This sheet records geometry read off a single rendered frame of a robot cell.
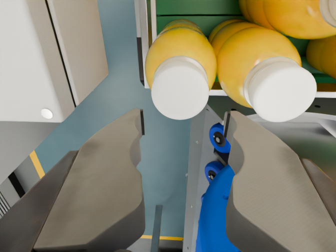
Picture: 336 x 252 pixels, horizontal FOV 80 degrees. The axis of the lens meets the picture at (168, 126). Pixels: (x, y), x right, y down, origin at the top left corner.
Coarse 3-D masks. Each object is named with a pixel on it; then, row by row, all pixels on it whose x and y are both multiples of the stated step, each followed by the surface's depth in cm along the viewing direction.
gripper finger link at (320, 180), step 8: (304, 160) 8; (304, 168) 7; (312, 168) 7; (312, 176) 7; (320, 176) 7; (328, 176) 7; (320, 184) 7; (328, 184) 7; (320, 192) 6; (328, 192) 6; (328, 200) 6; (328, 208) 6
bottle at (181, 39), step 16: (160, 32) 21; (176, 32) 16; (192, 32) 17; (160, 48) 16; (176, 48) 15; (192, 48) 15; (208, 48) 16; (144, 64) 18; (160, 64) 15; (208, 64) 15; (208, 80) 16
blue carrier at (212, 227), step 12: (228, 168) 27; (216, 180) 25; (228, 180) 25; (216, 192) 24; (228, 192) 24; (204, 204) 23; (216, 204) 22; (204, 216) 21; (216, 216) 21; (204, 228) 20; (216, 228) 20; (204, 240) 19; (216, 240) 19; (228, 240) 19
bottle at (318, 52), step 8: (312, 40) 26; (320, 40) 25; (328, 40) 24; (312, 48) 26; (320, 48) 25; (328, 48) 24; (312, 56) 26; (320, 56) 25; (328, 56) 23; (312, 64) 27; (320, 64) 25; (328, 64) 24; (328, 72) 24
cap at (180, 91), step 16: (176, 64) 13; (192, 64) 13; (160, 80) 13; (176, 80) 13; (192, 80) 13; (160, 96) 14; (176, 96) 14; (192, 96) 14; (176, 112) 14; (192, 112) 14
